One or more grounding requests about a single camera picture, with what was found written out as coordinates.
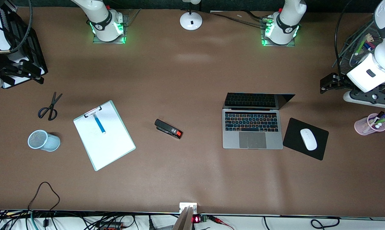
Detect red and black wire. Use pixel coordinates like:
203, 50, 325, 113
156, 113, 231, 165
208, 215, 235, 230

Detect red power strip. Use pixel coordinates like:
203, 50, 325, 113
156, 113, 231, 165
96, 222, 124, 230

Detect dark wire mesh organizer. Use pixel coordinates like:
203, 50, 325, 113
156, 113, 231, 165
331, 18, 385, 79

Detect black marker pen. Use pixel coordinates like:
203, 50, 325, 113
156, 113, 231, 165
370, 111, 385, 126

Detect grey metal post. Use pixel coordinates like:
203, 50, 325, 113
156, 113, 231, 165
173, 206, 194, 230

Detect blue mesh pen cup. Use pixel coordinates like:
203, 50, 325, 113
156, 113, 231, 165
27, 129, 61, 152

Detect pink mesh pen cup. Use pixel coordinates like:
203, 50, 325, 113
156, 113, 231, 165
354, 113, 385, 136

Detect white bracket block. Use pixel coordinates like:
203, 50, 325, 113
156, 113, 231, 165
179, 202, 198, 214

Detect black-handled scissors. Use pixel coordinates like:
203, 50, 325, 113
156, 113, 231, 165
38, 92, 63, 121

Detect green marker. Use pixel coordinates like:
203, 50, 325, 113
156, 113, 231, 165
355, 39, 366, 56

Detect grey paper stack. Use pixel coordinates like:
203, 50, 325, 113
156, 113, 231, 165
7, 52, 30, 64

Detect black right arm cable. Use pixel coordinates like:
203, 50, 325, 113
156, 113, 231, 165
9, 0, 34, 53

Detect black base cable bundle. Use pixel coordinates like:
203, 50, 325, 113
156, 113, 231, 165
212, 11, 270, 30

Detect black stapler with red tip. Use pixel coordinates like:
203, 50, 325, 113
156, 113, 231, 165
154, 119, 183, 140

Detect white round-base stand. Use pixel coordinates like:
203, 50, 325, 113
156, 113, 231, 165
180, 0, 203, 31

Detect black mouse pad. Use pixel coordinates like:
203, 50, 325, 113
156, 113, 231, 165
282, 118, 329, 161

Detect thin black looped cable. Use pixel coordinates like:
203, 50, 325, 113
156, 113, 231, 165
28, 181, 60, 213

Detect white paper sheet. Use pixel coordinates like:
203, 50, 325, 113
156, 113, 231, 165
74, 102, 135, 170

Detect black stacked letter tray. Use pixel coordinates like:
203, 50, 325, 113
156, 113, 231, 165
0, 6, 48, 89

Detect pale teal clipboard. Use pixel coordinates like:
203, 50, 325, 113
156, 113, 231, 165
73, 100, 136, 172

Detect white computer mouse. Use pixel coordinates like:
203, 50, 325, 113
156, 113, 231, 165
300, 128, 318, 151

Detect silver laptop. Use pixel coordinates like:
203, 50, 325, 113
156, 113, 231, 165
222, 92, 296, 150

